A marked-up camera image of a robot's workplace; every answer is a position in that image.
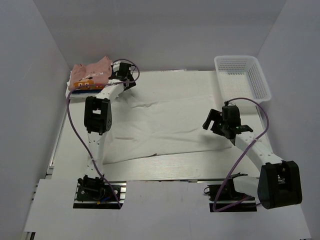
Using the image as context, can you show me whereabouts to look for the white plastic basket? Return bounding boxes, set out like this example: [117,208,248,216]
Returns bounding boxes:
[214,55,272,104]

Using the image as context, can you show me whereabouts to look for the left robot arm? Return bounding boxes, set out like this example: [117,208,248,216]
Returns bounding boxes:
[84,59,138,178]

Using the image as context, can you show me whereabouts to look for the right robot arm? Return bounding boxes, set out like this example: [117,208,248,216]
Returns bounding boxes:
[202,105,303,210]

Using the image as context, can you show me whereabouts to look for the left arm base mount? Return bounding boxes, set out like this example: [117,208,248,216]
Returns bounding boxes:
[73,176,127,210]

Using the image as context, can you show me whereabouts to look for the pink folded t shirt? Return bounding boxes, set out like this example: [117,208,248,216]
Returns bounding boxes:
[68,56,113,91]

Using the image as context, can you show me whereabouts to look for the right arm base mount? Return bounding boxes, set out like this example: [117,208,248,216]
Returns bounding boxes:
[203,173,261,213]

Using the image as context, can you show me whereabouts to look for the white printed t shirt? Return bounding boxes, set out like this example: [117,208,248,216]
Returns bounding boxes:
[103,95,232,164]

